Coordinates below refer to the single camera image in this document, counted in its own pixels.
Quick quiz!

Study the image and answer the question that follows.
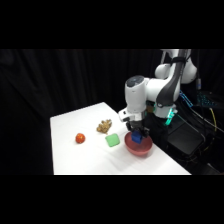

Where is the green block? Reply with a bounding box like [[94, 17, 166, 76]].
[[105, 133, 121, 148]]

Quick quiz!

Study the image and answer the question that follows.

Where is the pink bowl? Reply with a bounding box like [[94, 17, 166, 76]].
[[124, 130, 154, 157]]

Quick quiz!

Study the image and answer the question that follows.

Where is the black curtain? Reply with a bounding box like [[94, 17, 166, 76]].
[[0, 49, 224, 175]]

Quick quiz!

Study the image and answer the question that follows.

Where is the blue cable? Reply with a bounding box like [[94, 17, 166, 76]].
[[179, 90, 194, 108]]

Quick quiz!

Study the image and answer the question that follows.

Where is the red orange patterned ball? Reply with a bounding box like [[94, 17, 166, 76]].
[[75, 132, 86, 145]]

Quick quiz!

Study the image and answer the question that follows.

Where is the small green light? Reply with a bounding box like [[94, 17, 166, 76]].
[[165, 105, 177, 126]]

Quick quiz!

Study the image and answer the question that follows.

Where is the black equipment box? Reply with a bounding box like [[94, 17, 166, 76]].
[[166, 123, 205, 157]]

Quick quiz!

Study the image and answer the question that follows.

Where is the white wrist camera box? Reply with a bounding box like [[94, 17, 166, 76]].
[[117, 107, 131, 123]]

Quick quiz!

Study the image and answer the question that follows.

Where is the tiger plush toy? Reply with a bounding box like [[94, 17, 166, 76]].
[[96, 118, 113, 134]]

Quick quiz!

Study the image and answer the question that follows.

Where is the teal electronics board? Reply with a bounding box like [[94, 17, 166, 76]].
[[195, 91, 218, 108]]

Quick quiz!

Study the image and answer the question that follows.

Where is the yellow cable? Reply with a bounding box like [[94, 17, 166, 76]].
[[209, 108, 218, 133]]

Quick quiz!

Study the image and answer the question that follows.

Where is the blue cube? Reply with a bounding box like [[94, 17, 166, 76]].
[[131, 132, 143, 144]]

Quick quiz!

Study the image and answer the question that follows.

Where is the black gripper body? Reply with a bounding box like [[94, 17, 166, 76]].
[[130, 117, 150, 133]]

